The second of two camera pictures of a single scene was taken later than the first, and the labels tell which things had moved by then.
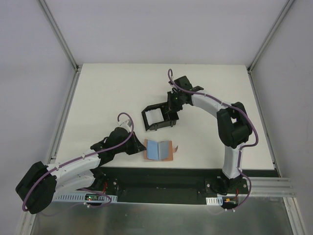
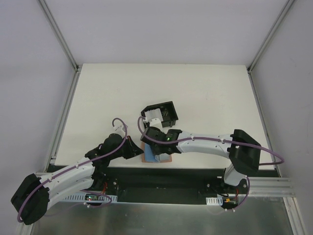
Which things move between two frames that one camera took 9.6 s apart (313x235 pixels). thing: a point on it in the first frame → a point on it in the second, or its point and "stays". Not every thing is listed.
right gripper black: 169,104 → 158,149
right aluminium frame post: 289,4 stays
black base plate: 179,185 stays
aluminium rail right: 270,187 stays
